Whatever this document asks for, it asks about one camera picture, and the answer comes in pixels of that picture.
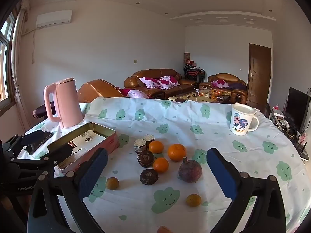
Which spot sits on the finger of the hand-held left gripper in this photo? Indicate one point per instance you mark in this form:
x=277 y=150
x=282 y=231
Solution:
x=36 y=168
x=60 y=150

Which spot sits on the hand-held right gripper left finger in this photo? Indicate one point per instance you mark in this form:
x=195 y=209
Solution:
x=93 y=172

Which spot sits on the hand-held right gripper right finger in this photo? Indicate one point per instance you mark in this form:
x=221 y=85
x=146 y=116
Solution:
x=222 y=174

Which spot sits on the small dull orange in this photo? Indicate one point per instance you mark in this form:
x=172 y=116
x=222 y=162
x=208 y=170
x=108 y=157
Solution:
x=193 y=200
x=112 y=183

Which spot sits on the dark red pomegranate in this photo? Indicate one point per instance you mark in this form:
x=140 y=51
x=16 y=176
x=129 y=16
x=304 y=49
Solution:
x=190 y=170

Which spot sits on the pink metal tin box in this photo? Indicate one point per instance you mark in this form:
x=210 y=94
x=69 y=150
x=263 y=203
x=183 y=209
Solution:
x=97 y=136

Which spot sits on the dark brown round snack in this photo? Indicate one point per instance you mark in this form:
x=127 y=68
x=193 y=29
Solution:
x=148 y=176
x=145 y=158

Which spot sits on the round sesame-topped cake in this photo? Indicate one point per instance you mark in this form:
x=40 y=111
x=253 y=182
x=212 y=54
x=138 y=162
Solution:
x=148 y=138
x=140 y=145

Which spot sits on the black smartphone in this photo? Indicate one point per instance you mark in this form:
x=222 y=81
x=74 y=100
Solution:
x=42 y=142
x=32 y=136

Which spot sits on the dark round stool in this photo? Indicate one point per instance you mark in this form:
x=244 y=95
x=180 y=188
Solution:
x=40 y=111

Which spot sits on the pink electric kettle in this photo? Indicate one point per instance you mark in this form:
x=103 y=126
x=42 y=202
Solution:
x=68 y=102

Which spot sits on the white cartoon print mug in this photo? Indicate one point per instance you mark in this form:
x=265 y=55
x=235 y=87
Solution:
x=240 y=123

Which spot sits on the brown leather armchair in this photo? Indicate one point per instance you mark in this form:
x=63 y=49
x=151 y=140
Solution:
x=97 y=89
x=226 y=77

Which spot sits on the television stand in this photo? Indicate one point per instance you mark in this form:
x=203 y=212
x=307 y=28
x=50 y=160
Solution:
x=279 y=121

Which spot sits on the green cloud print tablecloth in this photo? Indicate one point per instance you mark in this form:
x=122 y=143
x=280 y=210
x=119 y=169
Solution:
x=170 y=116

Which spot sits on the peach-coloured round thing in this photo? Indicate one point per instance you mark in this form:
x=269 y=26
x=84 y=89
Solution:
x=165 y=229

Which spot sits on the beige curtain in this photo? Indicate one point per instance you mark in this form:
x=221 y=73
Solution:
x=20 y=77

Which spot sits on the coffee table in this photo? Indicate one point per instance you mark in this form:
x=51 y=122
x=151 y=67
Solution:
x=189 y=97

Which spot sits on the pink floral blanket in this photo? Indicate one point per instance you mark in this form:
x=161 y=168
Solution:
x=136 y=94

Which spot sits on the dark purple blanket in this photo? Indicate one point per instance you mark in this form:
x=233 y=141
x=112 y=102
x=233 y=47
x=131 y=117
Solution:
x=237 y=86

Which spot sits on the purple floral pillow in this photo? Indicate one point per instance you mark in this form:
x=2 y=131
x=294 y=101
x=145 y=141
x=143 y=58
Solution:
x=220 y=83
x=168 y=81
x=150 y=82

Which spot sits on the black television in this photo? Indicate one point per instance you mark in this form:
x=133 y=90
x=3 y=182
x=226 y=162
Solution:
x=296 y=106

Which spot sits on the window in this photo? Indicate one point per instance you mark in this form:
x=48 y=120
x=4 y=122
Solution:
x=4 y=65

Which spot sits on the stacked dark chairs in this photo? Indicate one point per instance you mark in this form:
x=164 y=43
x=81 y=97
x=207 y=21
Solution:
x=194 y=74

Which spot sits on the brown wooden door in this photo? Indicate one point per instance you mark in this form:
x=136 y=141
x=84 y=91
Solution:
x=258 y=72

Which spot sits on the brown leather sofa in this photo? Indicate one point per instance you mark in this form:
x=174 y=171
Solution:
x=155 y=74

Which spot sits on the tall patterned vase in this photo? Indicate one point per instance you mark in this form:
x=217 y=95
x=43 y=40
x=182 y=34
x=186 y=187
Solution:
x=186 y=58

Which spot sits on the white air conditioner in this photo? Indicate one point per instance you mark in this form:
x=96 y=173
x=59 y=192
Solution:
x=53 y=18

